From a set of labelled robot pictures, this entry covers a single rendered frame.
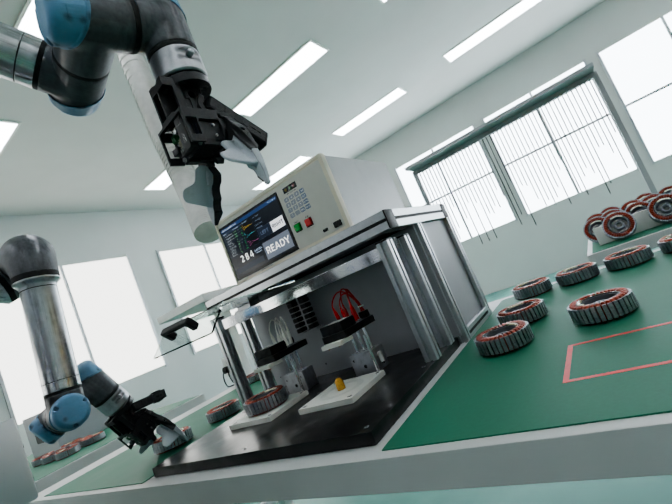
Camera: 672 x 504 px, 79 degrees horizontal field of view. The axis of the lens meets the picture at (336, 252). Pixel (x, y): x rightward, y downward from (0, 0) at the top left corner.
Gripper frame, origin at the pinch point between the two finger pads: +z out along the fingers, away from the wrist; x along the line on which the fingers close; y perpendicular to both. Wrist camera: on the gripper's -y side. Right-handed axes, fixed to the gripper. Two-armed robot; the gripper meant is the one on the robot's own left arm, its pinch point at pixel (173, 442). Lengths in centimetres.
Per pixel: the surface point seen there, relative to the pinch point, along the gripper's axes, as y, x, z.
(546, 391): 19, 104, -9
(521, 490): -36, 67, 108
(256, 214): -36, 48, -39
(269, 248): -31, 48, -29
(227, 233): -37, 35, -38
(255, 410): 2.6, 38.8, -5.3
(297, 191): -34, 64, -39
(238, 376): -14.7, 22.0, -3.7
